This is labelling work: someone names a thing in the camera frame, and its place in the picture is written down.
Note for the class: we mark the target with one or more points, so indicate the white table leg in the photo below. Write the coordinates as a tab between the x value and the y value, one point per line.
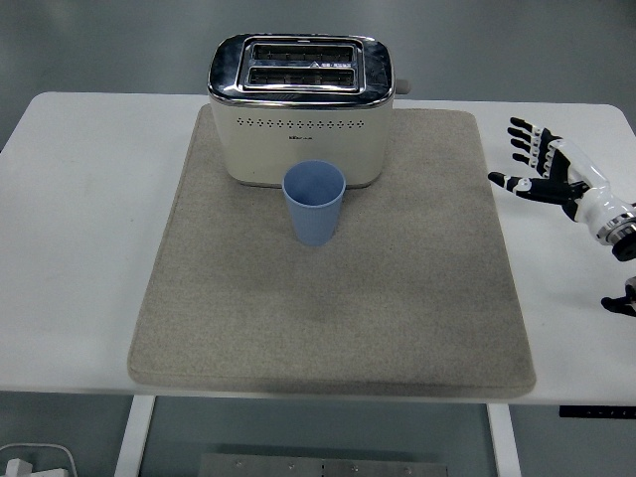
504	442
133	437

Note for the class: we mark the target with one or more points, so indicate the blue ribbed plastic cup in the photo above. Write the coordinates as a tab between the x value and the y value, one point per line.
314	208

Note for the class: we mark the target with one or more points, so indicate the grey metal plate with screws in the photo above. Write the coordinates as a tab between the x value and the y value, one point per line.
323	467

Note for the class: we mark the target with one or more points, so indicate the beige felt table mat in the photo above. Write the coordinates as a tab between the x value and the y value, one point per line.
318	308

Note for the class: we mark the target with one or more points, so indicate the cream and chrome toaster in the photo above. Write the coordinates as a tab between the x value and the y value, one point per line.
303	134

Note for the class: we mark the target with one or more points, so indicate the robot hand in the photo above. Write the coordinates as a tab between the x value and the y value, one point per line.
586	194

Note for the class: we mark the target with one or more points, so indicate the small white block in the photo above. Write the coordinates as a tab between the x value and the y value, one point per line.
17	468

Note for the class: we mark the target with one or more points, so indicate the black table control panel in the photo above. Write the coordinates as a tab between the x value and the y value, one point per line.
596	412

